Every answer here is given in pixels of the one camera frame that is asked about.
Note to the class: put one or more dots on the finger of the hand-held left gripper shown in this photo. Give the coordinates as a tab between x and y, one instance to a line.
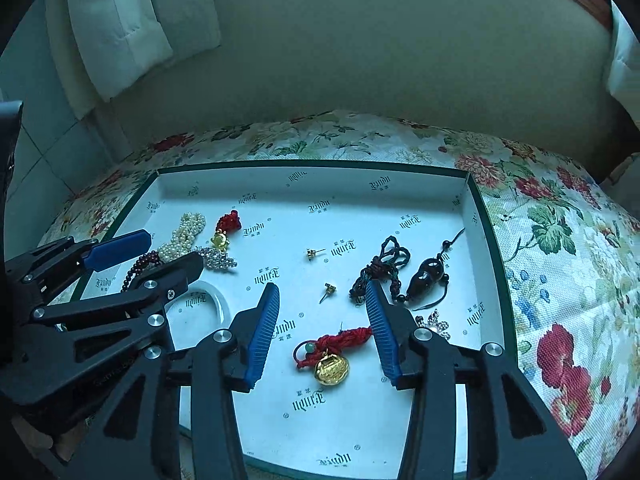
175	272
117	250

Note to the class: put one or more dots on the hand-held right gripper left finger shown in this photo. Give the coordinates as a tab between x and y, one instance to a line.
262	330

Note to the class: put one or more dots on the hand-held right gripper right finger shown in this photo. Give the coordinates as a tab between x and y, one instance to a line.
382	330

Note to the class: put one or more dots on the white jade bangle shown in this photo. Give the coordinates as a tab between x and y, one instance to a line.
212	291

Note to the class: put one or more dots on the silver rhinestone hair clip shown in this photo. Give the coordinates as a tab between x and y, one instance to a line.
217	259

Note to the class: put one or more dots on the small gold ear stud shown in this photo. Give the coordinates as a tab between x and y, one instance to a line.
312	254
329	287

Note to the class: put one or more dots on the green jewelry box tray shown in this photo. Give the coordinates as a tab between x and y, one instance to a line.
280	260

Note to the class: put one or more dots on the red knot gold fish charm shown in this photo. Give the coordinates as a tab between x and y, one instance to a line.
228	222

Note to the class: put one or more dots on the rhinestone flower brooch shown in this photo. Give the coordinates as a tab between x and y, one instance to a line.
440	327

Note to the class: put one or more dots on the floral tablecloth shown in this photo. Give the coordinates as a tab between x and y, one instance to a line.
550	270

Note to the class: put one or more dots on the white curtain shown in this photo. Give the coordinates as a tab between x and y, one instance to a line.
125	20
625	70

